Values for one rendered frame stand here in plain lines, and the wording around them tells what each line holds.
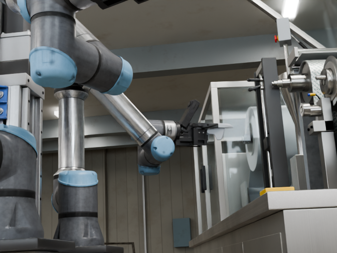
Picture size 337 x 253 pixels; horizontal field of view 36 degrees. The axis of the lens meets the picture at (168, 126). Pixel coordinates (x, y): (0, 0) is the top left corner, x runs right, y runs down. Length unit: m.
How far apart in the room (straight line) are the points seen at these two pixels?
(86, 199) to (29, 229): 0.50
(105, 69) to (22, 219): 0.34
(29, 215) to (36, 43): 0.36
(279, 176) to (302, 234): 0.64
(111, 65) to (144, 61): 5.14
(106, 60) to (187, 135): 0.96
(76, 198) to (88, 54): 0.70
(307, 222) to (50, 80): 0.60
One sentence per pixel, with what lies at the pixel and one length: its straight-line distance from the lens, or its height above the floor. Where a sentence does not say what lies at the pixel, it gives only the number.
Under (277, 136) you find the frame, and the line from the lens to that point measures 1.78.
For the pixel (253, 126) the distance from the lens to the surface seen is 2.52.
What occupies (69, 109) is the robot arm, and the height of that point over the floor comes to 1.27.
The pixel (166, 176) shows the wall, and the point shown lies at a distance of 10.37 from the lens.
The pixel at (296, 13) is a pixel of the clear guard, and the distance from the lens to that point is 2.53.
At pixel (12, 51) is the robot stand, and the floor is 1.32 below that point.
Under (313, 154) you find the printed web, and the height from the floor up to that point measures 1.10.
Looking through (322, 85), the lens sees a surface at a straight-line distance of 1.60.
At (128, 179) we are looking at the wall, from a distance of 10.50.
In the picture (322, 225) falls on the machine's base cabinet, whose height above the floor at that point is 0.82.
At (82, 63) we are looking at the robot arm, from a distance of 0.90.
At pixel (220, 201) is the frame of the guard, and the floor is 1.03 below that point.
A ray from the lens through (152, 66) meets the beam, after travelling 6.06.
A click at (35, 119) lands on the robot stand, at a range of 1.46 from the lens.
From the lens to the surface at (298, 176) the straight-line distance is 2.20.
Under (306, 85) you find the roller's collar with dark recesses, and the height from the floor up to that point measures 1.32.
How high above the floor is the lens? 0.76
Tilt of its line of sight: 15 degrees up
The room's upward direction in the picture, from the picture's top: 3 degrees counter-clockwise
